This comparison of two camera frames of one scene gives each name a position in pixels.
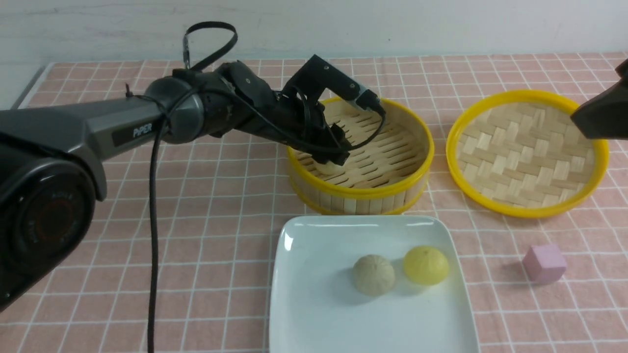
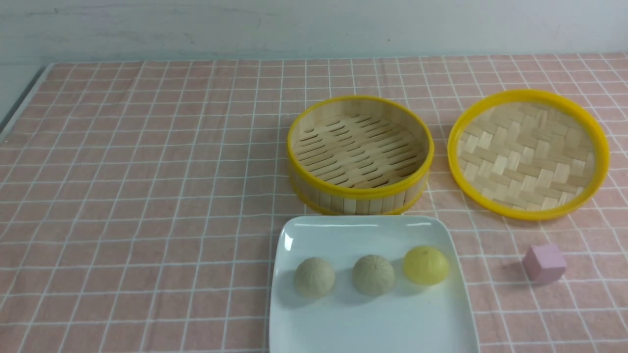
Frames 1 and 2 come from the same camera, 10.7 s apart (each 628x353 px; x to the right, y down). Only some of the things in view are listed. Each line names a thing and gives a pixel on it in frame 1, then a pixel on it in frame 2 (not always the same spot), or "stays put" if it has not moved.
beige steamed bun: [374, 275] stays put
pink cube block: [544, 263] stays put
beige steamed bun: [329, 168] to [314, 277]
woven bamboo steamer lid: [519, 154] stays put
